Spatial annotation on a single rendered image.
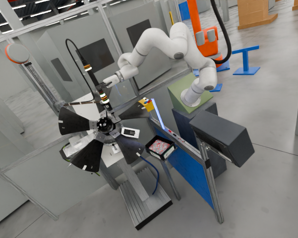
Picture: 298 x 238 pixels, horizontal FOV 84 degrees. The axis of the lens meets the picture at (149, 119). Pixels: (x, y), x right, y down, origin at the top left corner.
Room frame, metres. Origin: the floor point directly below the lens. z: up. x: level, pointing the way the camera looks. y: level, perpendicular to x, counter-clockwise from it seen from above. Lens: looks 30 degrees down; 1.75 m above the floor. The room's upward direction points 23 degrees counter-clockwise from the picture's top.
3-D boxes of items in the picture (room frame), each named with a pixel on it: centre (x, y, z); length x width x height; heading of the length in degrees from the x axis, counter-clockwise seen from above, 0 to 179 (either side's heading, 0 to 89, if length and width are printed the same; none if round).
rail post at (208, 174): (0.77, -0.24, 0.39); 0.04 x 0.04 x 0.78; 15
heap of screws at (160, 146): (1.07, 0.01, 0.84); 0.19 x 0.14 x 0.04; 31
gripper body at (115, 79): (1.22, 0.14, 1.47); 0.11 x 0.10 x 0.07; 105
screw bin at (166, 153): (1.08, 0.01, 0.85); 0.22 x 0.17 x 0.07; 31
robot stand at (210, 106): (1.35, -0.43, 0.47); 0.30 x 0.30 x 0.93; 15
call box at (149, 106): (1.57, -0.03, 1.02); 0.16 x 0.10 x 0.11; 15
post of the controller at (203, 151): (0.77, -0.24, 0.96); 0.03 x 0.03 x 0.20; 15
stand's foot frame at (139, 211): (1.35, 0.43, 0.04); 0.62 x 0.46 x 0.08; 15
